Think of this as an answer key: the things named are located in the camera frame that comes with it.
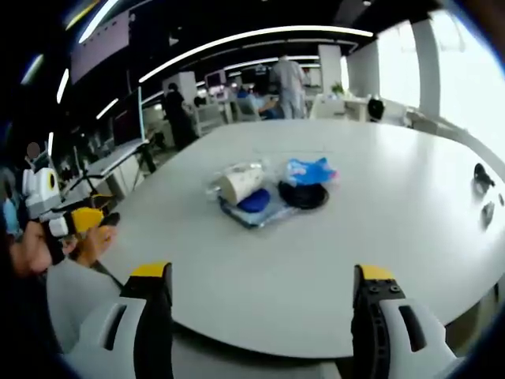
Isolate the computer monitor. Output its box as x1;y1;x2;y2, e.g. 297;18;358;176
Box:
112;85;145;148

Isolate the clear plastic tray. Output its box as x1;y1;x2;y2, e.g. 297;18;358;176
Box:
218;196;295;231

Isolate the black clip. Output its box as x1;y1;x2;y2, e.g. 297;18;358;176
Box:
473;162;496;195

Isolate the white paper cup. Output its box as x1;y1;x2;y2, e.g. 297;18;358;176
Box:
218;167;266;207

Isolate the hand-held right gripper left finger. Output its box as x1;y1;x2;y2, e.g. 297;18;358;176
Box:
65;261;174;379

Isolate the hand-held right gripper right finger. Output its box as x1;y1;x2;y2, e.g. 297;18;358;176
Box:
350;263;467;379

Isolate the person's grey clothing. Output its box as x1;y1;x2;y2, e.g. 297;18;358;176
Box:
46;258;124;355

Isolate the black office chair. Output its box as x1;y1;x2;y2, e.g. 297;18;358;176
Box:
366;96;386;122

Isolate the white side desk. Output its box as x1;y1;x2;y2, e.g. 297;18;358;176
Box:
58;137;153;202

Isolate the blue round lid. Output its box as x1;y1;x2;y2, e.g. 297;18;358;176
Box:
238;188;272;215

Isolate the white office chair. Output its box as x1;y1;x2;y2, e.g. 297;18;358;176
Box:
193;103;228;137

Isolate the person's left hand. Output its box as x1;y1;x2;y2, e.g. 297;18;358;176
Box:
10;220;119;278

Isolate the clear plastic wrap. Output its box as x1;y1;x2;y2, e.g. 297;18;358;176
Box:
204;156;283;201

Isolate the long ceiling light strip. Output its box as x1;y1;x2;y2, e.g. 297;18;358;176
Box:
137;24;375;84

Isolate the black bowl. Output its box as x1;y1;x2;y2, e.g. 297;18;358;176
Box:
277;180;330;210

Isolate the blue snack packet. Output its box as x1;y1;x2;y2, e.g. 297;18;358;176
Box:
282;157;341;187

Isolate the white table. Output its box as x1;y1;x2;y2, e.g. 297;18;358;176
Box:
96;117;505;360

